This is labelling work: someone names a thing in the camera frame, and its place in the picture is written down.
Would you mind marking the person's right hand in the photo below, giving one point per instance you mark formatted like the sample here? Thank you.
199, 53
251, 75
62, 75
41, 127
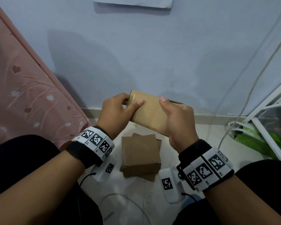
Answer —
182, 126

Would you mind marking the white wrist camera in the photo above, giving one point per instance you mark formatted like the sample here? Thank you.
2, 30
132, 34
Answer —
172, 196
100, 174

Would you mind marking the person's left forearm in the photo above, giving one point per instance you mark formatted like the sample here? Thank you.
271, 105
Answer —
32, 189

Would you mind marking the white paper wall note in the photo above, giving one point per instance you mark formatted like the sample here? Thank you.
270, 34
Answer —
131, 1

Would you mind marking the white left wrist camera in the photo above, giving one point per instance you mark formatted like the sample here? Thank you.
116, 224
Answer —
100, 174

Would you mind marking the wrist marker band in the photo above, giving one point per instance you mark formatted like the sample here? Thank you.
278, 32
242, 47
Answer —
206, 168
93, 140

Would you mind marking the taped brown cardboard box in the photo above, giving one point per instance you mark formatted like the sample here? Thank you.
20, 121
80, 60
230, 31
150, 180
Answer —
151, 178

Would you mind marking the green plastic bag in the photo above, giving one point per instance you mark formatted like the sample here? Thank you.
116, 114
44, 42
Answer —
250, 142

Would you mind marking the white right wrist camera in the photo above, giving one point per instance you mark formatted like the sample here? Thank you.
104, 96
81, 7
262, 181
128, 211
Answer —
172, 196

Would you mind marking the person's right blue shoe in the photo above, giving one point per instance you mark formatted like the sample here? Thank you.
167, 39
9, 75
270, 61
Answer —
191, 202

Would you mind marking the person's left hand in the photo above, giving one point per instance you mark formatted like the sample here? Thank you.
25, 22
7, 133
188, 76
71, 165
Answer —
112, 117

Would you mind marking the white metal rack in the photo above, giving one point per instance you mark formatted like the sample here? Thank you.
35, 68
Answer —
268, 138

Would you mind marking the right wrist marker band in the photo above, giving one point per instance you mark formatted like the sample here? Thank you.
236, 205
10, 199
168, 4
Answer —
206, 168

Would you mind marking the small tan floor scrap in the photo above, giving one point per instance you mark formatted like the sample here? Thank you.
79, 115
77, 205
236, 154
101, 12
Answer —
108, 216

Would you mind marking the person's right forearm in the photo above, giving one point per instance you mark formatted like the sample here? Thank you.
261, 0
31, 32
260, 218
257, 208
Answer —
245, 206

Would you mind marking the pink floral bedsheet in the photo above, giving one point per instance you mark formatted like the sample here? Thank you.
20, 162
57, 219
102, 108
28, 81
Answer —
21, 91

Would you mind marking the left wrist marker band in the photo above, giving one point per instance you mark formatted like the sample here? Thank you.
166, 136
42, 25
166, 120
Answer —
93, 140

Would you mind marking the clear packing tape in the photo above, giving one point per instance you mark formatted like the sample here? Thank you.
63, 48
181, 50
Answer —
134, 98

